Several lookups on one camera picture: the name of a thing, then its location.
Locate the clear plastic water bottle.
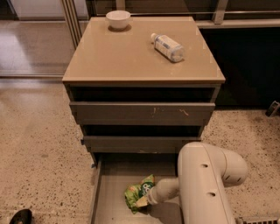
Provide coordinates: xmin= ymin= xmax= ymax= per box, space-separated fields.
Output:
xmin=150 ymin=33 xmax=185 ymax=63

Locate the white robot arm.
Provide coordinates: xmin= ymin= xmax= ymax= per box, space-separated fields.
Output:
xmin=136 ymin=142 xmax=248 ymax=224

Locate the white bowl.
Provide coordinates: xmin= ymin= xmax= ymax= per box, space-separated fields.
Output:
xmin=106 ymin=10 xmax=130 ymax=30

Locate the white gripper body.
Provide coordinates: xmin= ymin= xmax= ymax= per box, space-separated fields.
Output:
xmin=146 ymin=184 xmax=164 ymax=205

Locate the black object on floor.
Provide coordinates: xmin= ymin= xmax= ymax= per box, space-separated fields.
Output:
xmin=9 ymin=209 xmax=32 ymax=224

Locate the floor vent grille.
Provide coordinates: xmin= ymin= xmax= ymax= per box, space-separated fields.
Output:
xmin=236 ymin=216 xmax=280 ymax=224

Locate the green rice chip bag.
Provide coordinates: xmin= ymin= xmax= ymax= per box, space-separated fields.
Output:
xmin=124 ymin=174 xmax=155 ymax=214

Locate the small dark floor object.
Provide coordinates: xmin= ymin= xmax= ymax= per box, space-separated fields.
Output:
xmin=265 ymin=101 xmax=280 ymax=117

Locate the metal railing frame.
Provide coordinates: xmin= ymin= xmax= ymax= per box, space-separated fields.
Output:
xmin=59 ymin=0 xmax=280 ymax=46

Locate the grey drawer cabinet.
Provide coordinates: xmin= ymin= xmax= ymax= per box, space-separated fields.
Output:
xmin=63 ymin=17 xmax=225 ymax=162

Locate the grey middle drawer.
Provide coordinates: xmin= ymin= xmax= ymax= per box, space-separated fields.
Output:
xmin=82 ymin=136 xmax=201 ymax=153

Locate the grey top drawer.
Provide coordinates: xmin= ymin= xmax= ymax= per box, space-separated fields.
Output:
xmin=70 ymin=101 xmax=215 ymax=126

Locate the grey open bottom drawer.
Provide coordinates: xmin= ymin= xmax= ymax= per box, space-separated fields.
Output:
xmin=89 ymin=158 xmax=185 ymax=224

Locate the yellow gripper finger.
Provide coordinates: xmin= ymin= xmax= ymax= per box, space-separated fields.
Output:
xmin=136 ymin=196 xmax=149 ymax=208

